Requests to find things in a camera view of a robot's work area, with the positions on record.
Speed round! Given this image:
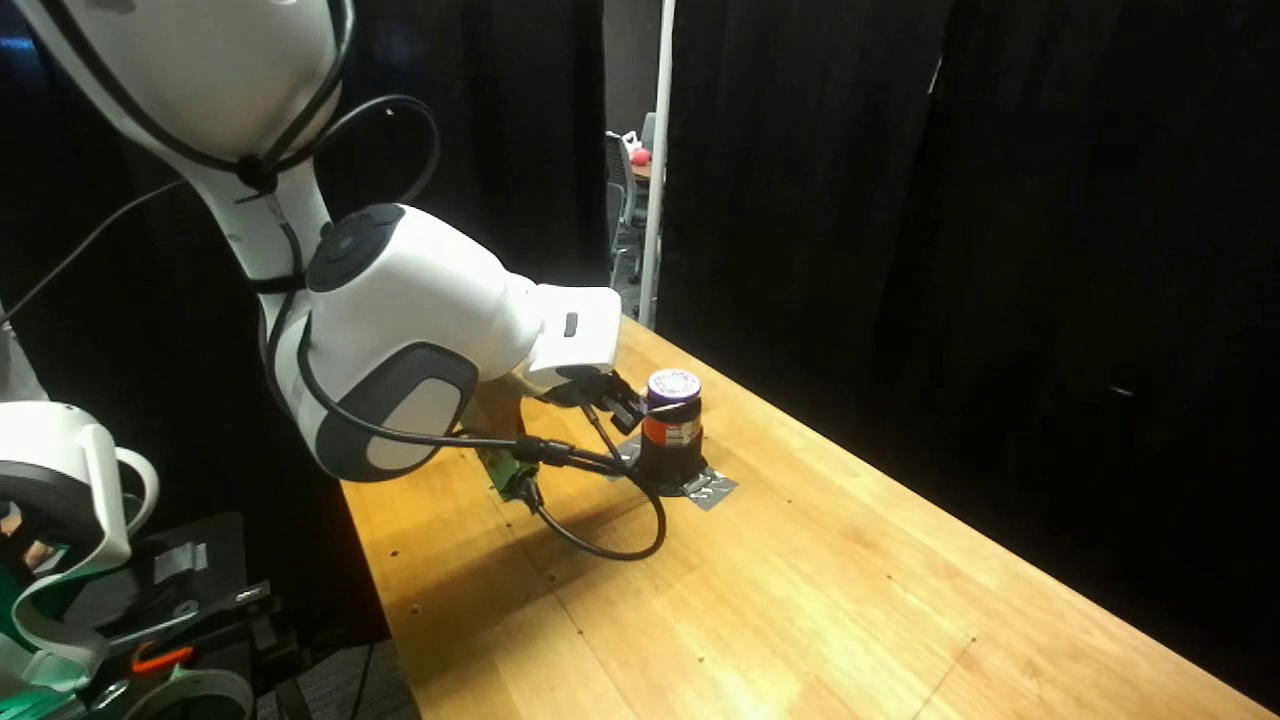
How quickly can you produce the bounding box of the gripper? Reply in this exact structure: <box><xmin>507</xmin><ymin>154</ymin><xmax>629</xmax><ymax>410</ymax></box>
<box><xmin>545</xmin><ymin>370</ymin><xmax>647</xmax><ymax>437</ymax></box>

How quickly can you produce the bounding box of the dark cup with purple top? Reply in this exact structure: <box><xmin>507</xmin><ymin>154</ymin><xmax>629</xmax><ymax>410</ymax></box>
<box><xmin>638</xmin><ymin>369</ymin><xmax>707</xmax><ymax>493</ymax></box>

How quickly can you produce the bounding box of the grey tape patch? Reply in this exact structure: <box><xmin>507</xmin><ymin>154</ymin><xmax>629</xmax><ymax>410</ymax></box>
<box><xmin>612</xmin><ymin>438</ymin><xmax>740</xmax><ymax>512</ymax></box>

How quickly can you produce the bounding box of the office chair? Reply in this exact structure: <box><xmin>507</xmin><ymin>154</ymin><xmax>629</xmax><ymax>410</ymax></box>
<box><xmin>604</xmin><ymin>130</ymin><xmax>643</xmax><ymax>291</ymax></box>

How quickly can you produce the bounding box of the white pole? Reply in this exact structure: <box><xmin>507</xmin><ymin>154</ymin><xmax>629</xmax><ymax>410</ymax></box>
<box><xmin>638</xmin><ymin>0</ymin><xmax>678</xmax><ymax>331</ymax></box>

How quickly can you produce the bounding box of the black curtain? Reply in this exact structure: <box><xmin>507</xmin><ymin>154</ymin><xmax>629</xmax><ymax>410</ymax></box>
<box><xmin>0</xmin><ymin>0</ymin><xmax>611</xmax><ymax>641</ymax></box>
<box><xmin>660</xmin><ymin>0</ymin><xmax>1280</xmax><ymax>706</ymax></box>

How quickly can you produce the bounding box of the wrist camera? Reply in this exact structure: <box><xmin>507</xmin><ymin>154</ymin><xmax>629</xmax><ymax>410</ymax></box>
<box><xmin>476</xmin><ymin>440</ymin><xmax>546</xmax><ymax>504</ymax></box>

